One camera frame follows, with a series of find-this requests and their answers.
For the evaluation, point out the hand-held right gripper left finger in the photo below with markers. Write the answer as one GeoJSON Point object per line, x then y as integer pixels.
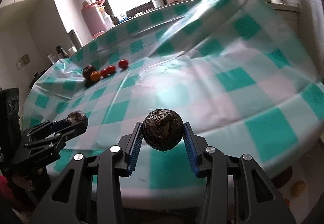
{"type": "Point", "coordinates": [134, 153]}

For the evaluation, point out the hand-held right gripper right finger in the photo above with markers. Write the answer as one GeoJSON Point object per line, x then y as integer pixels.
{"type": "Point", "coordinates": [190, 153]}

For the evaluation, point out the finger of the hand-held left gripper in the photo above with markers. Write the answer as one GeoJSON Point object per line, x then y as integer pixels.
{"type": "Point", "coordinates": [43, 126]}
{"type": "Point", "coordinates": [69, 133]}

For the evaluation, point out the dark water chestnut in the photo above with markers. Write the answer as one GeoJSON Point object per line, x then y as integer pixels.
{"type": "Point", "coordinates": [162, 128]}
{"type": "Point", "coordinates": [76, 117]}

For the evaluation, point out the small yellow striped fruit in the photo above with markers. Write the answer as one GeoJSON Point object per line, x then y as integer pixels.
{"type": "Point", "coordinates": [95, 76]}

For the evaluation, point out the dark red passion fruit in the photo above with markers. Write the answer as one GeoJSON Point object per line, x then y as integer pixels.
{"type": "Point", "coordinates": [87, 72]}

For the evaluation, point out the red cherry tomato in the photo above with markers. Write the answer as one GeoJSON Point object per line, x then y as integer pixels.
{"type": "Point", "coordinates": [110, 69]}
{"type": "Point", "coordinates": [123, 63]}
{"type": "Point", "coordinates": [103, 72]}

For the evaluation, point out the small white box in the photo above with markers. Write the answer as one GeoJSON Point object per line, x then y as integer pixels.
{"type": "Point", "coordinates": [52, 59]}

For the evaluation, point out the black bottle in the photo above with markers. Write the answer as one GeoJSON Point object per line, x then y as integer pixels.
{"type": "Point", "coordinates": [60, 51]}

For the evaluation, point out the teal checkered tablecloth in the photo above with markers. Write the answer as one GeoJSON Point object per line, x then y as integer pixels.
{"type": "Point", "coordinates": [202, 74]}

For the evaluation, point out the white cup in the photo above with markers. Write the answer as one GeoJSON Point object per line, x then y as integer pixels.
{"type": "Point", "coordinates": [72, 50]}

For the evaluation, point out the steel thermos flask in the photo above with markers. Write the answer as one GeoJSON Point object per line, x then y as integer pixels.
{"type": "Point", "coordinates": [75, 38]}

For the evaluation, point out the pink thermos bottle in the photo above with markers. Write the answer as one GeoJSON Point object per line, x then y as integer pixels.
{"type": "Point", "coordinates": [93, 19]}

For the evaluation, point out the small white bottle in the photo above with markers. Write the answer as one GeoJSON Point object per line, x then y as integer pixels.
{"type": "Point", "coordinates": [108, 21]}

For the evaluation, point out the pink box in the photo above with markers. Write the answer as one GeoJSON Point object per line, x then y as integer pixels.
{"type": "Point", "coordinates": [173, 1]}

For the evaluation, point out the wall socket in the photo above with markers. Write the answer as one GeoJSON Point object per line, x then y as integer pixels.
{"type": "Point", "coordinates": [22, 61]}

